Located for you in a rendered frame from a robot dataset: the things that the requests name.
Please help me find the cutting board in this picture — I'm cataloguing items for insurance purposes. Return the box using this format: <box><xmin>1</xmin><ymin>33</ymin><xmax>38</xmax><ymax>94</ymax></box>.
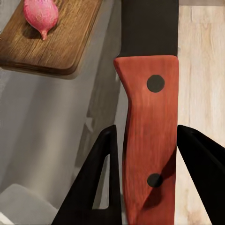
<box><xmin>0</xmin><ymin>0</ymin><xmax>102</xmax><ymax>75</ymax></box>

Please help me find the parer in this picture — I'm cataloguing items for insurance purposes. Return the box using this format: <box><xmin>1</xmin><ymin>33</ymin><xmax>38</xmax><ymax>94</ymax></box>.
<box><xmin>113</xmin><ymin>0</ymin><xmax>180</xmax><ymax>225</ymax></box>

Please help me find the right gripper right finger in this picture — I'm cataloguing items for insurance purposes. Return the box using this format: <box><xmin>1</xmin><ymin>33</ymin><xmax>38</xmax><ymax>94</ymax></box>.
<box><xmin>177</xmin><ymin>125</ymin><xmax>225</xmax><ymax>225</ymax></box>

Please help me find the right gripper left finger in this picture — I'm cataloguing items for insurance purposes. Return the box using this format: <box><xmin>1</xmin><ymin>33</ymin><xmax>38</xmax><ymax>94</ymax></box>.
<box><xmin>51</xmin><ymin>125</ymin><xmax>122</xmax><ymax>225</ymax></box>

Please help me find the vidalia onion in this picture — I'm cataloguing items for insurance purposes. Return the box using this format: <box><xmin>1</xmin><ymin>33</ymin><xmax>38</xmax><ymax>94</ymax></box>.
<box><xmin>23</xmin><ymin>0</ymin><xmax>59</xmax><ymax>40</ymax></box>

